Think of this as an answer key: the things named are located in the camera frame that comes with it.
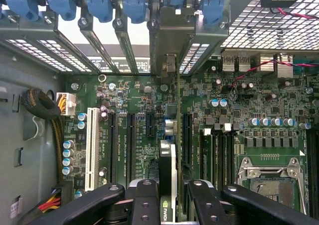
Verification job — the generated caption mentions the black PCIe expansion slot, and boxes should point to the black PCIe expansion slot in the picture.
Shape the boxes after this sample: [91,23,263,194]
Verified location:
[183,114,193,167]
[107,112,118,185]

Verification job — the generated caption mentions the CPU socket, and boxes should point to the CPU socket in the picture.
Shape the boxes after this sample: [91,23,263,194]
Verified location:
[235,156,309,216]

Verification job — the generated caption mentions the white PCI expansion slot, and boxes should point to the white PCI expansion slot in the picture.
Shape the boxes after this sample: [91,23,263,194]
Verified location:
[85,107,100,192]

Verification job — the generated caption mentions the short black expansion slot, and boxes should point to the short black expansion slot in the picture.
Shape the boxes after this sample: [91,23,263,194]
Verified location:
[146,112,156,137]

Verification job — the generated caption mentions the green motherboard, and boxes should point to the green motherboard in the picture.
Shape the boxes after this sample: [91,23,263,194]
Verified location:
[63,72,319,225]

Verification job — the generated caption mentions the white power connector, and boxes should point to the white power connector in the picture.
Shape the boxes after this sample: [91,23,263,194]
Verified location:
[56,92,76,116]

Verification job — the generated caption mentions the silver USB port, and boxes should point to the silver USB port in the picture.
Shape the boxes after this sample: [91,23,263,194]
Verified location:
[221,55,236,73]
[238,55,251,73]

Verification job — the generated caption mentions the silver metal port housing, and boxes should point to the silver metal port housing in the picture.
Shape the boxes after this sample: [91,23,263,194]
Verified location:
[259,53,276,74]
[276,53,294,79]

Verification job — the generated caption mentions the open dark PC case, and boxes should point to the open dark PC case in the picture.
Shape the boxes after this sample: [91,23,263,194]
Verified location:
[0,0,319,225]

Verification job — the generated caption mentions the teal port connector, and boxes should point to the teal port connector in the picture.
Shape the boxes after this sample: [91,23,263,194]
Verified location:
[293,57,319,73]

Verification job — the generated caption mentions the black connector coloured wires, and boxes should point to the black connector coloured wires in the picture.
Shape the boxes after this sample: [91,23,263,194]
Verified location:
[37,181,75,213]

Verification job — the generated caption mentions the black braided power cable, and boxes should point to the black braided power cable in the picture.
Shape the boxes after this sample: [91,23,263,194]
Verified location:
[20,88,64,183]

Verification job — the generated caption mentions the red black twisted wire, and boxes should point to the red black twisted wire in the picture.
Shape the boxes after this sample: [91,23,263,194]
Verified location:
[225,7,319,93]

